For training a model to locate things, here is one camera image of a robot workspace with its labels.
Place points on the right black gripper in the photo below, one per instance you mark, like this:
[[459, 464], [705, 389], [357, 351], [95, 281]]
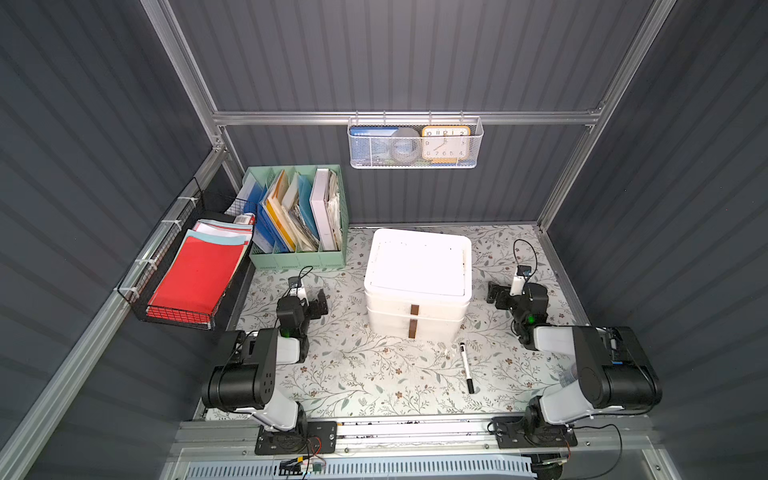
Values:
[[500, 294]]

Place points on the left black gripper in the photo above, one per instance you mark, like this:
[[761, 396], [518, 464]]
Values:
[[315, 303]]

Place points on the white plastic drawer unit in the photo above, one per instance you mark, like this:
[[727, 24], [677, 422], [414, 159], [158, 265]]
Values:
[[418, 285]]

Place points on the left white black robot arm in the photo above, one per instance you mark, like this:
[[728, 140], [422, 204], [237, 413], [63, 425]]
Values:
[[243, 376]]

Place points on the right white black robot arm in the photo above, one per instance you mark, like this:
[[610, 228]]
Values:
[[612, 372]]

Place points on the green plastic file organizer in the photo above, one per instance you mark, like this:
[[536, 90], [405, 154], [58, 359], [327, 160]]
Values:
[[285, 235]]

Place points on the black white marker pen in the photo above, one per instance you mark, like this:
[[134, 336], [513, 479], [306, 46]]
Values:
[[467, 369]]

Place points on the red paper folder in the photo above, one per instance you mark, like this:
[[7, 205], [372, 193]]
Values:
[[195, 282]]

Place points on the yellow analog clock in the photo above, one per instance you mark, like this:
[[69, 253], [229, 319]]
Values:
[[446, 144]]

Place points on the blue box in basket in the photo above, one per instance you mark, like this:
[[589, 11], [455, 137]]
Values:
[[370, 145]]

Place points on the grey tape roll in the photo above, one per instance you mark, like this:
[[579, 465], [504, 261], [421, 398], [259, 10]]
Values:
[[405, 146]]

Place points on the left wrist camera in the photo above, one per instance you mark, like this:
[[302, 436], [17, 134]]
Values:
[[296, 288]]

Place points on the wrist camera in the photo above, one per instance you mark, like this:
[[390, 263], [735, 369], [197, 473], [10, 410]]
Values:
[[296, 288], [520, 279]]

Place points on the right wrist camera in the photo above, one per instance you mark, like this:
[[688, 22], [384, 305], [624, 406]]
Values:
[[520, 279]]

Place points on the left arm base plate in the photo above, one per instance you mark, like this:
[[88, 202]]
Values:
[[316, 437]]

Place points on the aluminium mounting rail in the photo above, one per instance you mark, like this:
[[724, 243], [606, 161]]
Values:
[[396, 432]]

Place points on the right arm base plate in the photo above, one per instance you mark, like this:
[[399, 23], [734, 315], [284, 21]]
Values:
[[516, 432]]

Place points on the black wire tray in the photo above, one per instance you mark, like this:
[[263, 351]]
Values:
[[199, 210]]

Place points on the white wire wall basket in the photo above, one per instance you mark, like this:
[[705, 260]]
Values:
[[418, 123]]

